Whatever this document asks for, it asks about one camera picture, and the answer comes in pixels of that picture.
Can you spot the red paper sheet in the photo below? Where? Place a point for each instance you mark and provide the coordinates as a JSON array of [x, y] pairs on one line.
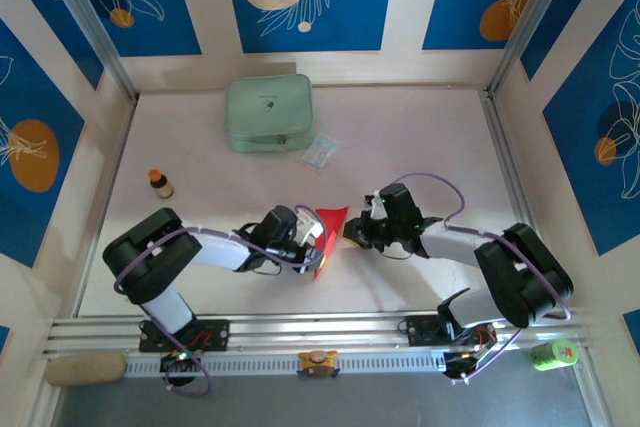
[[334, 219]]

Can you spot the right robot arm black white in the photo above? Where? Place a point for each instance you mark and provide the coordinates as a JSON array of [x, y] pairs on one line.
[[525, 272]]

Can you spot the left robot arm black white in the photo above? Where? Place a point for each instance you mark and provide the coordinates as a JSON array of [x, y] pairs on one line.
[[150, 257]]

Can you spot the clear plastic packet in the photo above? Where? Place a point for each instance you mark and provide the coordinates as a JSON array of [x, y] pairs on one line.
[[320, 152]]

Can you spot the yellow orange clamp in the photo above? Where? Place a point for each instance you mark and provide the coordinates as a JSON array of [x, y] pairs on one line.
[[318, 363]]

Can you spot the small brown bottle orange cap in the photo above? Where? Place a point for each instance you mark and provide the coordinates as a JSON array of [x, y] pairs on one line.
[[161, 185]]

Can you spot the mint green zip pouch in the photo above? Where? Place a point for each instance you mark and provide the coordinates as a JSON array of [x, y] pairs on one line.
[[270, 112]]

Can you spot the green cup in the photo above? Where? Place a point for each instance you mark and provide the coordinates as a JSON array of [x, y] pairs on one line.
[[552, 354]]

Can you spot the beige foam block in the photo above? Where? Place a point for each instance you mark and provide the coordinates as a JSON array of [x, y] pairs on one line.
[[85, 369]]

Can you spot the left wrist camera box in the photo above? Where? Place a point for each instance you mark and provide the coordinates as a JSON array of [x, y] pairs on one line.
[[277, 224]]

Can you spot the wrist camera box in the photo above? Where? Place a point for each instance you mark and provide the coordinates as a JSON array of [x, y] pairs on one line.
[[277, 224], [400, 204]]

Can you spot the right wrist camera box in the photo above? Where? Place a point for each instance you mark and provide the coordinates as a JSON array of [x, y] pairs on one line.
[[400, 204]]

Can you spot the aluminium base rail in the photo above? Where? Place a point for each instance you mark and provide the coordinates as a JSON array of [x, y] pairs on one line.
[[310, 329]]

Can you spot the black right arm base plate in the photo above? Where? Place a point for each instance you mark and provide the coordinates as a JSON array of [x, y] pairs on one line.
[[420, 329]]

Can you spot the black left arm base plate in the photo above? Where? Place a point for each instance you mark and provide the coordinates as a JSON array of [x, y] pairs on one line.
[[220, 334]]

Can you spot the aluminium side rail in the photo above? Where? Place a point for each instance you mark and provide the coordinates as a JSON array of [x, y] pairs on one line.
[[115, 167], [500, 122]]

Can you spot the aluminium corner post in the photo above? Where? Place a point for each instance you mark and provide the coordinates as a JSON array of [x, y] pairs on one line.
[[92, 22], [530, 22]]

